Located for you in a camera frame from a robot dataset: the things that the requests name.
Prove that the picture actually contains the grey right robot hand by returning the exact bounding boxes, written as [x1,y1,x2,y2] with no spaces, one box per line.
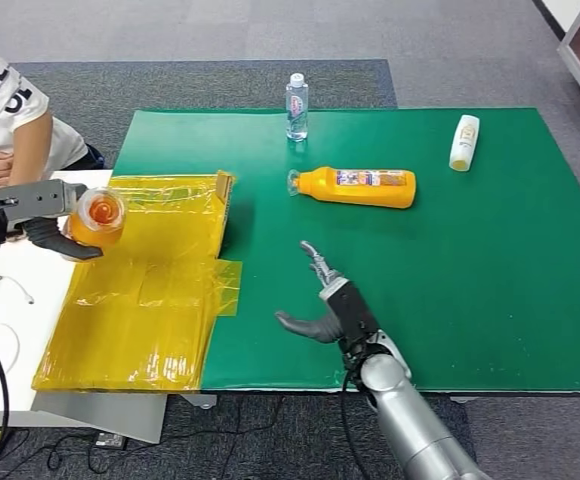
[275,240,345,345]

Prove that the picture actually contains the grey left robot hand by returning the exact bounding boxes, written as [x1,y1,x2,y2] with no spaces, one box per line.
[20,215,105,263]

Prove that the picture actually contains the orange detergent bottle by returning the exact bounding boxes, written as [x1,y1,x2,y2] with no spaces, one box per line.
[286,165,417,211]
[62,187,128,250]

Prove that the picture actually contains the clear water bottle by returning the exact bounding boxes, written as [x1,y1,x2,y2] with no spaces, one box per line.
[285,72,310,142]

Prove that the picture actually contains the small white bottle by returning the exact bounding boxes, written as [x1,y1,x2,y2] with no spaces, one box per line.
[448,114,481,173]

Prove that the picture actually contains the person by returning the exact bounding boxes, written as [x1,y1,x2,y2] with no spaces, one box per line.
[0,33,105,190]

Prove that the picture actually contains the yellow taped cardboard sheet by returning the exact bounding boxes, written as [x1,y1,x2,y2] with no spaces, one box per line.
[31,170,243,393]

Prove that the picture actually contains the grey desk side panel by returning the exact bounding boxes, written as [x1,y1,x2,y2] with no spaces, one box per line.
[32,390,168,445]

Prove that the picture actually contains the green table mat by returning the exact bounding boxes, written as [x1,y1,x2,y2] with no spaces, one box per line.
[112,107,580,395]

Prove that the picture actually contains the grey power adapter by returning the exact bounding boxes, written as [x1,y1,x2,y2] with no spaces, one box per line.
[95,431,126,450]

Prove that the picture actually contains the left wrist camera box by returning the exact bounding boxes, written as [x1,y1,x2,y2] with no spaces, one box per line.
[0,178,88,223]

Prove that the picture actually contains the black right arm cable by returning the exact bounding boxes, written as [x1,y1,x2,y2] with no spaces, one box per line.
[340,374,371,480]

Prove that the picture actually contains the black floor cables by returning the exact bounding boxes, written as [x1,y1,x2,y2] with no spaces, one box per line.
[0,396,291,478]

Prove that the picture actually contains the grey table bracket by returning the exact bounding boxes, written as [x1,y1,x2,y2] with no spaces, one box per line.
[180,392,218,410]

